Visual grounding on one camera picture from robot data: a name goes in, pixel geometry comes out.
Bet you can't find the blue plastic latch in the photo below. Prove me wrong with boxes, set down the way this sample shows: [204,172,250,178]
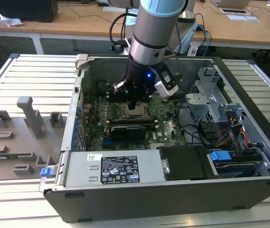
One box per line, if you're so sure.
[40,166,57,178]

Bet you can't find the black RAM slots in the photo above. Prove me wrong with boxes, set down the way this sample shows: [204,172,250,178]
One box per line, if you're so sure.
[106,91,126,100]
[108,118,158,126]

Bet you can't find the silver CPU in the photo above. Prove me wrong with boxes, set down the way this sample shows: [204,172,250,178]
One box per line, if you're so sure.
[127,105,147,117]

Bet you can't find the silver metal bracket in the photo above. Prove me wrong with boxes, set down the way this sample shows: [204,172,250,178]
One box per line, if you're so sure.
[216,103,248,126]

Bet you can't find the white paper sheet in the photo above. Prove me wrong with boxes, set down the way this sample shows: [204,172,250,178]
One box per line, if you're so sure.
[227,14,261,22]

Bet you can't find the pale blue teach pendant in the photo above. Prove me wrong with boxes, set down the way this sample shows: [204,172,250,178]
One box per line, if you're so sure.
[172,22,198,57]

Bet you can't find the coloured power wires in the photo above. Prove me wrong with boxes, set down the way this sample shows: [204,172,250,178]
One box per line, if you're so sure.
[216,128,248,149]

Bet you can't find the black graphics card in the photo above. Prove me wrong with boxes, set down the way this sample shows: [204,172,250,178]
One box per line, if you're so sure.
[110,124,147,141]

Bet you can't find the black computer tower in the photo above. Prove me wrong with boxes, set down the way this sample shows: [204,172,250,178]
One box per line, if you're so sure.
[0,0,59,23]

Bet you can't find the white desk cable plate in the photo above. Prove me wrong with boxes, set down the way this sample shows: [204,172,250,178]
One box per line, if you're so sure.
[220,8,249,14]
[103,6,138,12]

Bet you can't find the black camera cable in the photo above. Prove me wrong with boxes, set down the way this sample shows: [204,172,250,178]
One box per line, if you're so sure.
[109,13,185,80]

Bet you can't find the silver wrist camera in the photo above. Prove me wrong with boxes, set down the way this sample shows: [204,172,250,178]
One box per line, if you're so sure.
[112,80,126,95]

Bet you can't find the grey power supply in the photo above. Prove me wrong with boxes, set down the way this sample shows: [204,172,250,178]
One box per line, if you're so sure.
[56,151,171,188]

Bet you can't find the green motherboard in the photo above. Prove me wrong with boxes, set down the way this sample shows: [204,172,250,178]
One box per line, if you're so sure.
[81,91,190,152]

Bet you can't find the silver drive cage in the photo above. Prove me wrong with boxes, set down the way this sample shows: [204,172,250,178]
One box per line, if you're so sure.
[186,67,229,123]

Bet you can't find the crumpled white paper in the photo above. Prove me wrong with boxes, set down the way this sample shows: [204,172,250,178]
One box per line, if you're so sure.
[0,12,24,27]

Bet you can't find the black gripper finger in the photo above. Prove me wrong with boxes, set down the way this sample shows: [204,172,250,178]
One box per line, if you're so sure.
[127,95,138,111]

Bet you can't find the green RAM stick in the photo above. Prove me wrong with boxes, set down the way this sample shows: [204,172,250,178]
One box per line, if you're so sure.
[0,153,32,160]

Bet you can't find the grey parts rack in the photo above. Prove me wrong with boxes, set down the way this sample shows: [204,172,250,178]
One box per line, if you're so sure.
[0,96,68,182]

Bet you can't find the blue disk carrier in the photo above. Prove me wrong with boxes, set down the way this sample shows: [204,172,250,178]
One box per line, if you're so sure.
[209,151,233,165]

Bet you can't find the light wooden desk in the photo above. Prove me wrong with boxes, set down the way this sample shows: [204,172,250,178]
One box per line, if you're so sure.
[0,0,270,55]

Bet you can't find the blue cable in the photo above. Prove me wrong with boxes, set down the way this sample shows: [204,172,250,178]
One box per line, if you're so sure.
[196,23,213,57]

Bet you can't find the black PC case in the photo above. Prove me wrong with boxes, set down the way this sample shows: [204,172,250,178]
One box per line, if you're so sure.
[38,54,270,224]

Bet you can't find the black disk drive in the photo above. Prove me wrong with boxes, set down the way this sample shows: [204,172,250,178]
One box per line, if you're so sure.
[212,155,262,179]

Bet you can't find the black plastic shroud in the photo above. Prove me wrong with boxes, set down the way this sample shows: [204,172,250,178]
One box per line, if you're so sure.
[158,145,211,181]

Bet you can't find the dark cable bundle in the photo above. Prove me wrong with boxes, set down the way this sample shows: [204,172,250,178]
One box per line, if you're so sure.
[177,104,211,145]

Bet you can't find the silver laptop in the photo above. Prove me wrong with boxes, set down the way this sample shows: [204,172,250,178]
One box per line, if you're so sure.
[211,0,251,8]

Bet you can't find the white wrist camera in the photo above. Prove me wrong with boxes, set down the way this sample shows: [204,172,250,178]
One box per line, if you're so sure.
[149,64,179,98]

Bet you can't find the grey plastic latch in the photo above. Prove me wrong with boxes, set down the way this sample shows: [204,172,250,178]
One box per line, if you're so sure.
[74,54,91,72]

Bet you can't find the CPU socket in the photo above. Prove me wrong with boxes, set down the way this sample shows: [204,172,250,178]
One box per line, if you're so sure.
[120,101,151,120]

